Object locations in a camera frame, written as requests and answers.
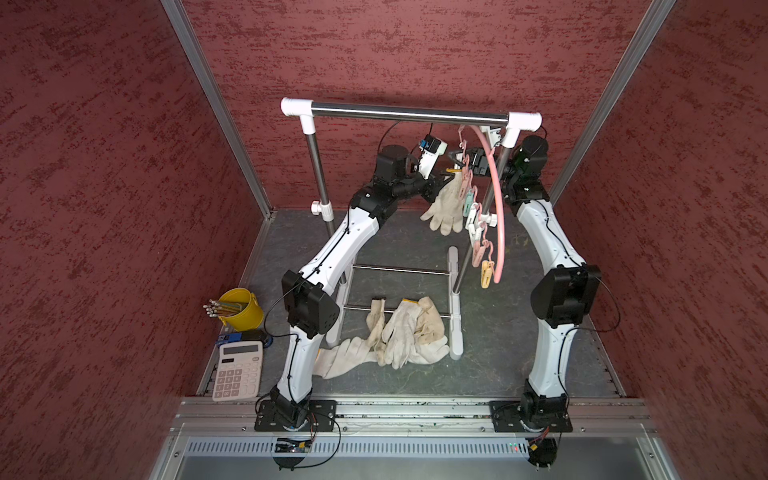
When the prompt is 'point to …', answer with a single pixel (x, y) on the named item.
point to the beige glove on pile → (430, 326)
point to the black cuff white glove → (375, 319)
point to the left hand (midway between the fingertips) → (450, 178)
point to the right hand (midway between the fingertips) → (447, 159)
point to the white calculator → (239, 371)
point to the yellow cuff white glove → (446, 211)
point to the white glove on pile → (398, 334)
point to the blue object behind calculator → (256, 336)
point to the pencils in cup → (217, 309)
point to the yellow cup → (251, 317)
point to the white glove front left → (327, 362)
